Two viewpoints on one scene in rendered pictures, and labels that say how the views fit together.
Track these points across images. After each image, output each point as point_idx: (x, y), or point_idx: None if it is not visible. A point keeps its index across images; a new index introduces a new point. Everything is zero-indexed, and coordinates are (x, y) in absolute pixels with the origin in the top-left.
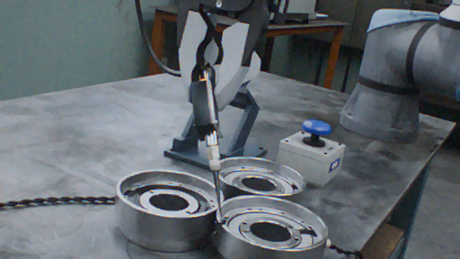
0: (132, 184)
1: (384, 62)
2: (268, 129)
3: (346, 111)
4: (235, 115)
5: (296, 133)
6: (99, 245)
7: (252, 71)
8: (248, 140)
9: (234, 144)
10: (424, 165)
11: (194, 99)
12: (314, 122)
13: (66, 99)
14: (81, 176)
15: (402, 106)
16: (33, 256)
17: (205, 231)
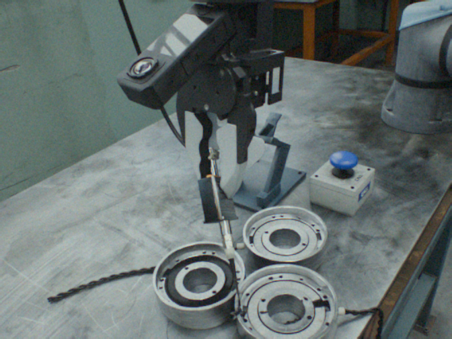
0: (171, 261)
1: (417, 60)
2: (311, 142)
3: (386, 106)
4: (283, 128)
5: (328, 161)
6: (145, 327)
7: (255, 155)
8: (290, 161)
9: (268, 185)
10: None
11: (202, 196)
12: (340, 157)
13: (142, 140)
14: (141, 240)
15: (439, 99)
16: None
17: (228, 312)
